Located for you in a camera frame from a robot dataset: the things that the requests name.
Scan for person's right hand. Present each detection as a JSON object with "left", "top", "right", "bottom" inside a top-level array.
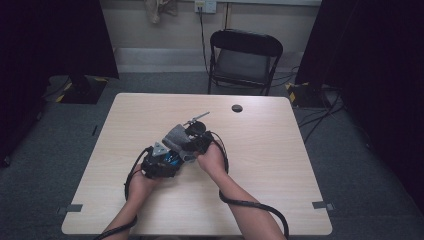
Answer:
[{"left": 196, "top": 143, "right": 230, "bottom": 183}]

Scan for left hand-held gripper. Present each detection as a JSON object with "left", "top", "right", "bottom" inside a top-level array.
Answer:
[{"left": 141, "top": 142, "right": 183, "bottom": 179}]

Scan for hand-held gripper black cable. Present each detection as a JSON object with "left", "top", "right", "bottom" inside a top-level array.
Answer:
[
  {"left": 93, "top": 146, "right": 152, "bottom": 240},
  {"left": 209, "top": 130, "right": 291, "bottom": 240}
]

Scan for black floor cables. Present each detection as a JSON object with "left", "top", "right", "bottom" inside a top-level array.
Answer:
[{"left": 297, "top": 89, "right": 346, "bottom": 145}]

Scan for beige hanging cloth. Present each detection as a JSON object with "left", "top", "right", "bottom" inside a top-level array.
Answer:
[{"left": 144, "top": 0, "right": 179, "bottom": 25}]

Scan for right hand-held gripper black cable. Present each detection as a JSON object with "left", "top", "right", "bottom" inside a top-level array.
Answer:
[{"left": 209, "top": 130, "right": 291, "bottom": 240}]

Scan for grey tape strip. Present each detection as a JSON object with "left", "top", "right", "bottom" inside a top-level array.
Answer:
[
  {"left": 56, "top": 203, "right": 84, "bottom": 215},
  {"left": 311, "top": 200, "right": 336, "bottom": 212}
]

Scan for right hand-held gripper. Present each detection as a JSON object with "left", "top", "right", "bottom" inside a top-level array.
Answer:
[{"left": 182, "top": 111, "right": 214, "bottom": 154}]

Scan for black curtain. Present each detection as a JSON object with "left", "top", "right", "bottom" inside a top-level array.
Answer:
[
  {"left": 294, "top": 0, "right": 424, "bottom": 214},
  {"left": 0, "top": 0, "right": 120, "bottom": 164}
]

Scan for blue toy car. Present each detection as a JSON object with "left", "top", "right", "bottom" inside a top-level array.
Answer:
[{"left": 162, "top": 150, "right": 185, "bottom": 168}]

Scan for person's left hand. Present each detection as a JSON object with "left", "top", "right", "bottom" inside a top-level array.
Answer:
[{"left": 128, "top": 165, "right": 162, "bottom": 202}]

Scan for white wall socket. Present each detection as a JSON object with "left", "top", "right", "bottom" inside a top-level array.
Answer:
[{"left": 194, "top": 0, "right": 218, "bottom": 14}]

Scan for grey towel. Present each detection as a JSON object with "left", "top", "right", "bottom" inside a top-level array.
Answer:
[{"left": 162, "top": 123, "right": 198, "bottom": 163}]

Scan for black stand base yellow tape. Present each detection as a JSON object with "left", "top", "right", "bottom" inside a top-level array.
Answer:
[
  {"left": 285, "top": 81, "right": 332, "bottom": 109},
  {"left": 54, "top": 74, "right": 110, "bottom": 105}
]

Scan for black folding chair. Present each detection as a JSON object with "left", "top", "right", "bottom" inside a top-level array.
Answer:
[{"left": 207, "top": 28, "right": 284, "bottom": 97}]

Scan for black wall socket cable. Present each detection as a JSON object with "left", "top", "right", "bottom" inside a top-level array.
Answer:
[{"left": 198, "top": 6, "right": 212, "bottom": 76}]

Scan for left hand-held gripper black cable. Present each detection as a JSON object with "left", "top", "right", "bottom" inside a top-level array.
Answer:
[{"left": 93, "top": 146, "right": 152, "bottom": 240}]

